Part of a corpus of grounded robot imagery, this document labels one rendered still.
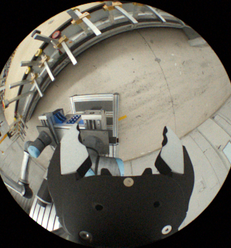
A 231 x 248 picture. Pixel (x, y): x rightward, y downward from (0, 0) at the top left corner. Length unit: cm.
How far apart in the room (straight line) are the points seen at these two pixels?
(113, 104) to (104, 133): 81
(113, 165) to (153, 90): 140
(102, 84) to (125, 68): 50
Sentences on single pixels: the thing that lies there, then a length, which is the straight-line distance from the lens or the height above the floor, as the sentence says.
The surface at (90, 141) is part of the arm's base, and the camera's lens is 49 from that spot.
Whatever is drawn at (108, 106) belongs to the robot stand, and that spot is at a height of 21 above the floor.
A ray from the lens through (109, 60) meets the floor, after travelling 149.
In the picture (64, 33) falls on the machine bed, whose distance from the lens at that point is 108.
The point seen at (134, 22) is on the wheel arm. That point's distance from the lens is 65.
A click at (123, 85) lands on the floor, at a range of 143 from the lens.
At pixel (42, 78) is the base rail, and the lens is 117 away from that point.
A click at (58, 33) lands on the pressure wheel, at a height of 91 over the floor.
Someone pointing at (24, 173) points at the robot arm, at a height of 146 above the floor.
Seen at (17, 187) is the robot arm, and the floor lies 159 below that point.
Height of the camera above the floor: 142
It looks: 59 degrees down
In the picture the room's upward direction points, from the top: 174 degrees counter-clockwise
